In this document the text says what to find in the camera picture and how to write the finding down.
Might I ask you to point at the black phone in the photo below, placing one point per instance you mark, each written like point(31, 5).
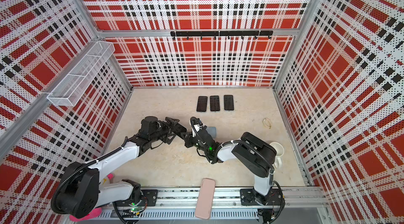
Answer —
point(214, 103)
point(202, 104)
point(229, 103)

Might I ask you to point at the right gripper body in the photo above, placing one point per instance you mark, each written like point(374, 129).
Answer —
point(193, 141)

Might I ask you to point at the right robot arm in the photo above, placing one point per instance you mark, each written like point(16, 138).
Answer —
point(255, 154)

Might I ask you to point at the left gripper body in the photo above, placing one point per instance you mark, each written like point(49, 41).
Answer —
point(161, 133)

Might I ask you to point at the white cup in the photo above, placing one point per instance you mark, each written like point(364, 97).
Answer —
point(279, 153)

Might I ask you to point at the black hook rail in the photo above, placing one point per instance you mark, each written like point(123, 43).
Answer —
point(224, 33)

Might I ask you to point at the light blue case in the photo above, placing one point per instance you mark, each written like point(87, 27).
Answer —
point(212, 131)

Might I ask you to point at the pink plush toy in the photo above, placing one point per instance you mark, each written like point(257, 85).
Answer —
point(97, 211)

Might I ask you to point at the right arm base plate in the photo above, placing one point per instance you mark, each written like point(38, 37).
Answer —
point(249, 197)

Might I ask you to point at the pink phone case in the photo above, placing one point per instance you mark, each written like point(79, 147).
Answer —
point(205, 199)

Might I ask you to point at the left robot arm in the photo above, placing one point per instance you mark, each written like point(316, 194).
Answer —
point(84, 186)

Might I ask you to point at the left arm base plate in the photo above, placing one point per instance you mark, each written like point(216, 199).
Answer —
point(140, 199)

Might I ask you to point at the tan rubber band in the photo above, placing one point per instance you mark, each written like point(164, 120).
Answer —
point(267, 123)

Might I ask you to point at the white wire basket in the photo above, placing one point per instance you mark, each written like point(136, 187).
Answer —
point(73, 86)

